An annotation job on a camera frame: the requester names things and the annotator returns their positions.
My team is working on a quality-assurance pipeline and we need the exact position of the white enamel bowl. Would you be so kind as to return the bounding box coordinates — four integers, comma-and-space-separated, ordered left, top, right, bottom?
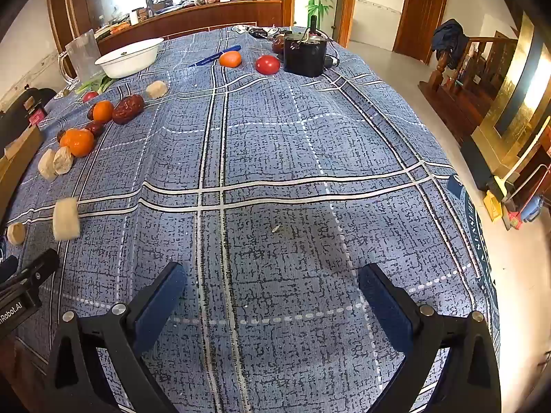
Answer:
95, 38, 165, 79

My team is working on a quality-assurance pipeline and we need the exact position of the green leafy vegetable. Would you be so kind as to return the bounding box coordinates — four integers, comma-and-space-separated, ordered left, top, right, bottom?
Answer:
75, 73, 117, 95

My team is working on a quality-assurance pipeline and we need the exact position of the dark jar with red label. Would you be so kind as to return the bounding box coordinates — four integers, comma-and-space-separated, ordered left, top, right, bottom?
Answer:
19, 88, 58, 127

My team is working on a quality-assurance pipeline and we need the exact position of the wooden railing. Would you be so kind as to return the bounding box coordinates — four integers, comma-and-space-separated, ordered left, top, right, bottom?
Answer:
418, 36, 517, 142

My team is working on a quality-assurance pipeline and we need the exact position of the large red date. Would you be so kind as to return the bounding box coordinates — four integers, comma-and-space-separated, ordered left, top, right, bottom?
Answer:
112, 94, 145, 125

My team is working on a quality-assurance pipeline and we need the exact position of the wooden counter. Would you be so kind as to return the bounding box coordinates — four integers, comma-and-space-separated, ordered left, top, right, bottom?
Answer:
92, 0, 285, 56

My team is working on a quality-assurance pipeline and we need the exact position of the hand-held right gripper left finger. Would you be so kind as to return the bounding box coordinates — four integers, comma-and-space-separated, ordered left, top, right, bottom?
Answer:
43, 262, 188, 413

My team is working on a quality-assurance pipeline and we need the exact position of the gold framed cabinet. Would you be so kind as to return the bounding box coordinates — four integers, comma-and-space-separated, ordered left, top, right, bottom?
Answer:
471, 13, 551, 173

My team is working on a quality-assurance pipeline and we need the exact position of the clear plastic pitcher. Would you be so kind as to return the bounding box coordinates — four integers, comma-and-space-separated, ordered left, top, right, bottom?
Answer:
57, 29, 104, 87

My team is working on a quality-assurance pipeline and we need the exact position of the black cylindrical motor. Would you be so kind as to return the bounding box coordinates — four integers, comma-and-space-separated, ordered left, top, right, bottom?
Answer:
283, 15, 329, 78

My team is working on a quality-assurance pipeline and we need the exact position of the cardboard tray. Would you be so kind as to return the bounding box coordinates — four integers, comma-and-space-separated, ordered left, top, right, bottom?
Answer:
0, 125, 46, 224

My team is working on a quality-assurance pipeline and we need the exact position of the brown wooden door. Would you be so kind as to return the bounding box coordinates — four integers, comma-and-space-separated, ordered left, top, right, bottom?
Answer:
393, 0, 449, 63

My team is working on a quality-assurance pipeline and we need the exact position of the blue plaid tablecloth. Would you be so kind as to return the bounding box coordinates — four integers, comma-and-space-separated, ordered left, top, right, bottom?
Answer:
4, 26, 502, 413

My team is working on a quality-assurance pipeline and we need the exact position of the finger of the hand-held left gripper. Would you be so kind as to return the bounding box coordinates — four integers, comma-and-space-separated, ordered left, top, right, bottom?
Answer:
0, 248, 61, 295

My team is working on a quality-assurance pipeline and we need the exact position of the blue pen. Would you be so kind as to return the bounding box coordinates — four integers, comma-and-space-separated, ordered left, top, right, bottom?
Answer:
187, 45, 242, 68

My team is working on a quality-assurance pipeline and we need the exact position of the yellow dustpan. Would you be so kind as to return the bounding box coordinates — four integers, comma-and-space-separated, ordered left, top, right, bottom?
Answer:
482, 176, 515, 222

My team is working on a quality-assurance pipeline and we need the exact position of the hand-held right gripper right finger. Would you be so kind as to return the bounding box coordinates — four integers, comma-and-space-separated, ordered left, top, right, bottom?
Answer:
358, 262, 502, 413

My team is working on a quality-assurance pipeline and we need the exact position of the dark jacket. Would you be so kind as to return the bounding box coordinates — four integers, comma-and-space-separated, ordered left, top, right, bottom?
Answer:
432, 19, 470, 70

